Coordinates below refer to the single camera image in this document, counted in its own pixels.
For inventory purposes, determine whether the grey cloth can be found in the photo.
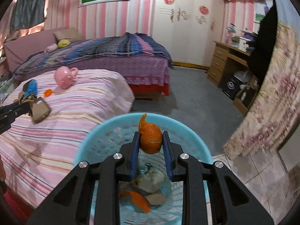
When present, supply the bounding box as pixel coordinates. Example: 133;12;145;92
11;0;46;31
131;165;164;194

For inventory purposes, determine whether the orange peel piece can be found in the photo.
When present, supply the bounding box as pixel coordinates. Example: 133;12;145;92
138;113;163;155

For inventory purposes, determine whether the whole orange fruit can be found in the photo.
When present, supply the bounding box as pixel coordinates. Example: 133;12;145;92
44;89;53;98

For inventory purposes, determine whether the pink striped bed sheet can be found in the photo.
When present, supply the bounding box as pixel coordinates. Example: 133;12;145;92
1;70;134;208

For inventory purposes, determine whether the pink sofa headboard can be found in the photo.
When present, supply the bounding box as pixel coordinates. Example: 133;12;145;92
4;27;66;72

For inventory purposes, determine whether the pink mug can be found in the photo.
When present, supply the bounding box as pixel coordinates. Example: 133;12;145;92
54;66;78;89

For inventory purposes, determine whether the pink plush toy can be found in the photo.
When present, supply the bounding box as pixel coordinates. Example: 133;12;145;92
44;43;58;53

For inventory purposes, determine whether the yellow plush toy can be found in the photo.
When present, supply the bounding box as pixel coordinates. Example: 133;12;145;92
57;39;71;49

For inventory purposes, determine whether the light blue plastic basket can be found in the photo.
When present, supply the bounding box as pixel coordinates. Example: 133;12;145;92
74;113;213;224

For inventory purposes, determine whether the brown pillow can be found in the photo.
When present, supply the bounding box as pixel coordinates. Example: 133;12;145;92
53;27;82;43

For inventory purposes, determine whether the grey hanging cloth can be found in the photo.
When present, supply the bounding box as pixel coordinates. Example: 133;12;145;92
11;0;46;31

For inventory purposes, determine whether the black box under desk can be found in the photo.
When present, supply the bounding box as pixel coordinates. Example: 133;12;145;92
222;76;243;100

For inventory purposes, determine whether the purple quilted bed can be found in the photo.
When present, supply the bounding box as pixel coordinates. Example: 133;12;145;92
12;33;173;96

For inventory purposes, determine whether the floral curtain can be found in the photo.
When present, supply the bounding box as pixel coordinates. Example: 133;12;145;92
223;0;299;160

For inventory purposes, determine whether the wooden desk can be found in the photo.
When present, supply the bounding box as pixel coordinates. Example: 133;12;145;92
207;42;256;116

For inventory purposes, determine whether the white box on desk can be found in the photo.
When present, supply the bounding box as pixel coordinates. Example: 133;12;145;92
232;36;251;51

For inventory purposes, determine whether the white wardrobe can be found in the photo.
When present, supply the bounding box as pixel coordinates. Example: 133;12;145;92
152;0;224;69

